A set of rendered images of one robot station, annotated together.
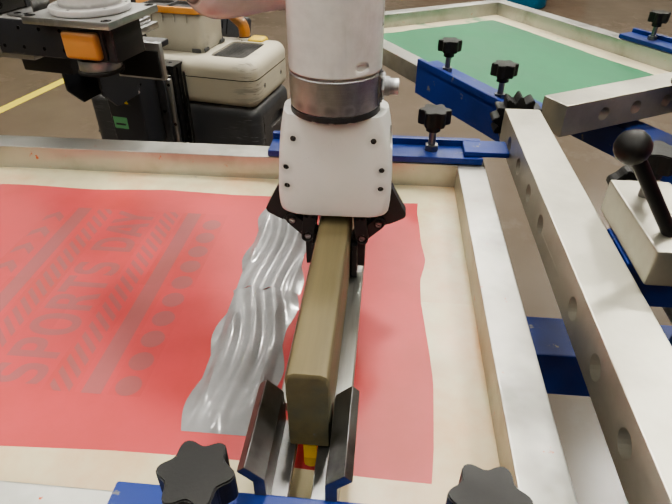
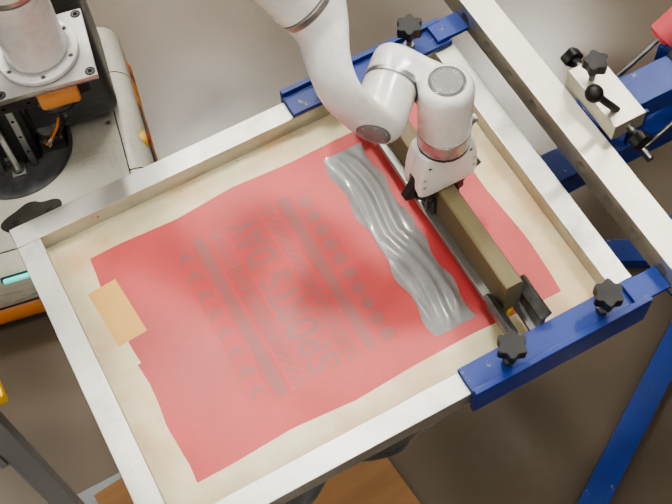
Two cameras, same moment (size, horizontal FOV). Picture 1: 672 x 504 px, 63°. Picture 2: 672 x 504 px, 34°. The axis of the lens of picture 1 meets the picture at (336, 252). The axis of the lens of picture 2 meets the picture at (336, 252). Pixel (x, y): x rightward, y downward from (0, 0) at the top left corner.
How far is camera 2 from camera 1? 1.28 m
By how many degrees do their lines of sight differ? 32
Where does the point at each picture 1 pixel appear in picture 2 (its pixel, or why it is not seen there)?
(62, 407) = (368, 363)
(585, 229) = (566, 108)
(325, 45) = (457, 136)
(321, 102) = (453, 154)
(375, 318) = not seen: hidden behind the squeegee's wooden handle
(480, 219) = (487, 107)
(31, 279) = (246, 312)
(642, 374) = (631, 200)
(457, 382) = (539, 232)
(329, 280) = (479, 230)
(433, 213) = not seen: hidden behind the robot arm
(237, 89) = not seen: outside the picture
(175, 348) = (386, 300)
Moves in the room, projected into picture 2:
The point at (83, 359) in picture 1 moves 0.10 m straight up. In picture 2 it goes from (346, 336) to (343, 307)
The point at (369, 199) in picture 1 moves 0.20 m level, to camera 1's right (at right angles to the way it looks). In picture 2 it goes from (468, 170) to (574, 105)
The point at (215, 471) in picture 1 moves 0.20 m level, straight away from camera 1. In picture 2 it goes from (518, 339) to (397, 267)
